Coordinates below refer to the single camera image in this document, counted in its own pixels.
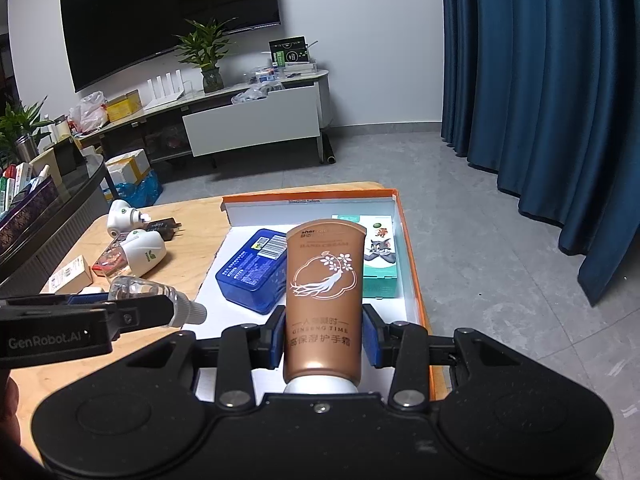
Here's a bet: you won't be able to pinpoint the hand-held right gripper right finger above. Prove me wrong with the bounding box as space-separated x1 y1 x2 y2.
362 304 507 407

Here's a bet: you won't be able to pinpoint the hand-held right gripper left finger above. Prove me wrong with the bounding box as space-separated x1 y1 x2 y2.
125 306 288 407

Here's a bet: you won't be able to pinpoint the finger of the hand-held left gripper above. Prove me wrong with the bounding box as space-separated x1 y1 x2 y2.
102 295 174 333
0 293 110 311

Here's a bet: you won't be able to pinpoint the clear bottle with white cap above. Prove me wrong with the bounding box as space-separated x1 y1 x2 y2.
107 276 207 329

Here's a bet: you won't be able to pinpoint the white device with green logo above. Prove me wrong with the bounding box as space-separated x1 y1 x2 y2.
121 229 167 277
107 199 151 237

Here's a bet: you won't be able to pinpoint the brown hand cream tube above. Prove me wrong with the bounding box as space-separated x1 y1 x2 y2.
282 218 368 395

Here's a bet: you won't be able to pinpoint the orange cardboard box tray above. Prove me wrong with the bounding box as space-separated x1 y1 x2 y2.
180 187 451 402

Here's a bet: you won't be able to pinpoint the person's left hand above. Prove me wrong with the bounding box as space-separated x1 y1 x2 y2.
0 375 22 456

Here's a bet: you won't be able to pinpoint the small beige cardboard box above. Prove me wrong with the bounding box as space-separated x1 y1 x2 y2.
50 255 95 294

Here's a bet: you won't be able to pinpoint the blue plastic box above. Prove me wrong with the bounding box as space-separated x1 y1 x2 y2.
216 228 290 315

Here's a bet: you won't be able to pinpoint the teal cartoon box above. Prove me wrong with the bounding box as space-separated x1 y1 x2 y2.
331 214 401 299

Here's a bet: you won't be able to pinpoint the dark glass coffee table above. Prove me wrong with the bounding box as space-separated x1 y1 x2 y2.
0 152 121 292

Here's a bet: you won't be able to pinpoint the black plug adapter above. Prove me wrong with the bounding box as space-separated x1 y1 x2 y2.
145 217 184 242

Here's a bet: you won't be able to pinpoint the purple patterned box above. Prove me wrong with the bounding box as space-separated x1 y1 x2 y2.
0 177 60 254

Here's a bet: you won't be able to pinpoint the blue plastic bag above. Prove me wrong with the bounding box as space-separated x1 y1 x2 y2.
100 170 164 207

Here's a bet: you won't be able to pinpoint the white cardboard boxes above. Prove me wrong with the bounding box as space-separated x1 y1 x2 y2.
104 148 152 187

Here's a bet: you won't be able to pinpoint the black flat box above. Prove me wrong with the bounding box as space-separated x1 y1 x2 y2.
52 141 87 176

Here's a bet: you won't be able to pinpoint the steel cup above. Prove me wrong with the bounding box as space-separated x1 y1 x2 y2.
14 135 40 164

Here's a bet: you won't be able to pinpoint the white and red plastic bag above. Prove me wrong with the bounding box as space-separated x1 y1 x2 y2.
67 91 109 134

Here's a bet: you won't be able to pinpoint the leafy green houseplant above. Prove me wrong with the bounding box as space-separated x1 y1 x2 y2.
0 100 56 161

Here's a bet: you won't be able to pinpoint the yellow box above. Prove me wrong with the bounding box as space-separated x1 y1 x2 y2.
105 90 142 122

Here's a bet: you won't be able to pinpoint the white router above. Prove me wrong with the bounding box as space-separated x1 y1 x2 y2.
144 75 195 110

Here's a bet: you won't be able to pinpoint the white television cabinet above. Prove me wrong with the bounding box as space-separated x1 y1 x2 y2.
65 67 334 169

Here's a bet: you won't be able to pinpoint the clear plastic bag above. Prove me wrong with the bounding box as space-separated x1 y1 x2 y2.
231 85 286 106

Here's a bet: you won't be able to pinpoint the potted green plant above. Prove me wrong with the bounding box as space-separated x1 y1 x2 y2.
174 17 237 94

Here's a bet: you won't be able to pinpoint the black and green box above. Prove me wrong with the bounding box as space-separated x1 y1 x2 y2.
269 36 312 67

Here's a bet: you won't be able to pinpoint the blue curtain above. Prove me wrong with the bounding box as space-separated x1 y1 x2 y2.
440 0 640 307

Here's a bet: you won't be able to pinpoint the black wall television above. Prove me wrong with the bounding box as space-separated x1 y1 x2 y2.
59 0 282 93

